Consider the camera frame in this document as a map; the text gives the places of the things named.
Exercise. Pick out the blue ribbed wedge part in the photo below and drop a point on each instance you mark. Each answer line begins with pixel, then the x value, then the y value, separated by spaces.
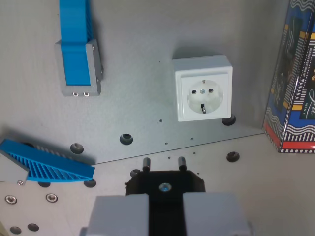
pixel 54 169

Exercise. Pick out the black rubber grommet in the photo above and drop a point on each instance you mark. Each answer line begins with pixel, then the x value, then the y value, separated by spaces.
pixel 126 138
pixel 229 120

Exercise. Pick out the small grey plastic bracket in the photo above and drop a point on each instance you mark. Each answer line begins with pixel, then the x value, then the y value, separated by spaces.
pixel 11 169

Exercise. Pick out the black two-pin power plug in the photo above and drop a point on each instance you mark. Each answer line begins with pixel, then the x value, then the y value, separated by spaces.
pixel 152 182

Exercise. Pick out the white wall socket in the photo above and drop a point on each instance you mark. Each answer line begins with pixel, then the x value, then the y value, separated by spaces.
pixel 203 97

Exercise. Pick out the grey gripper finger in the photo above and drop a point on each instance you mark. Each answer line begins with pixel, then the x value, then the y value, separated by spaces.
pixel 211 216
pixel 118 216

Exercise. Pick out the grey metal mounting plate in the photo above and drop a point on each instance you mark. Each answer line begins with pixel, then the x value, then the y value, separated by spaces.
pixel 137 61

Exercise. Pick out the long blue ribbed plastic part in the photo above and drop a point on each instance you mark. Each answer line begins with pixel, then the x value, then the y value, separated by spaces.
pixel 73 61

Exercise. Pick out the grey holder with two bolts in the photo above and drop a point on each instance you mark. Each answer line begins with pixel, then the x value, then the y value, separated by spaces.
pixel 94 68

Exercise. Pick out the dark patterned mint chocolate box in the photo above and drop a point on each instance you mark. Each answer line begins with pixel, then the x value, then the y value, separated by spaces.
pixel 292 86

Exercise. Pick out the silver hex screw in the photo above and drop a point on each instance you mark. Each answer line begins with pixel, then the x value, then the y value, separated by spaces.
pixel 11 199
pixel 51 197

